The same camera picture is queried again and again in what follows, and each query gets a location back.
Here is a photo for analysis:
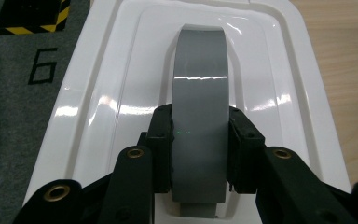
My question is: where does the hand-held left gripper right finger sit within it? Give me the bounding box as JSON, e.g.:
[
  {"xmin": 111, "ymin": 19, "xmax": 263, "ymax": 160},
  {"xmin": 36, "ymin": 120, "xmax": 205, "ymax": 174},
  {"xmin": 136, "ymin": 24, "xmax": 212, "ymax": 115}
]
[{"xmin": 227, "ymin": 105, "xmax": 266, "ymax": 194}]

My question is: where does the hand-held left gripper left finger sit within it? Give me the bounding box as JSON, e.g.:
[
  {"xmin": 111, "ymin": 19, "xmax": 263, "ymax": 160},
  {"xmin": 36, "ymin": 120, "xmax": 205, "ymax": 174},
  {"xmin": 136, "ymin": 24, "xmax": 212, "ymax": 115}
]
[{"xmin": 137, "ymin": 103, "xmax": 174, "ymax": 194}]

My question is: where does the white lidded storage box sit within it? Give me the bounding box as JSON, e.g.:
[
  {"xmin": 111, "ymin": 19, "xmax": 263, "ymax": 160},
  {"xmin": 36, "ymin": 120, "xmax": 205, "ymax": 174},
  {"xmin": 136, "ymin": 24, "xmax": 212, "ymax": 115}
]
[{"xmin": 22, "ymin": 0, "xmax": 352, "ymax": 224}]

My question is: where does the black stand with striped base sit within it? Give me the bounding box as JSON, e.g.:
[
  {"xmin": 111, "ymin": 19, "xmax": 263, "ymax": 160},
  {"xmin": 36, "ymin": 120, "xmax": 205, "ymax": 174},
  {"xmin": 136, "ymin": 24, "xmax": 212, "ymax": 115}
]
[{"xmin": 0, "ymin": 0, "xmax": 72, "ymax": 36}]

